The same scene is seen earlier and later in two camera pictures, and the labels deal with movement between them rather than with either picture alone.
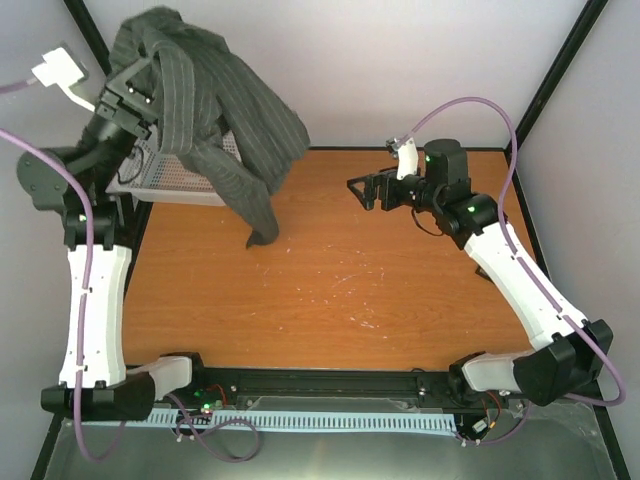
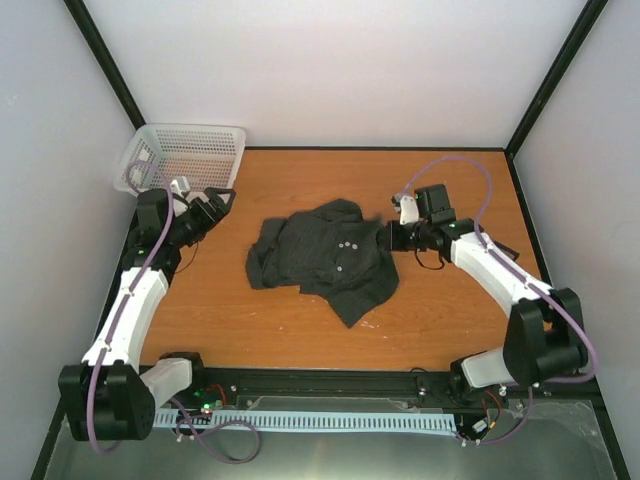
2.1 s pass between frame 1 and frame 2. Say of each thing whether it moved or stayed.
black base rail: stayed
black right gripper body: moved
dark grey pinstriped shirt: moved
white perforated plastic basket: stayed
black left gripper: moved
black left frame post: stayed
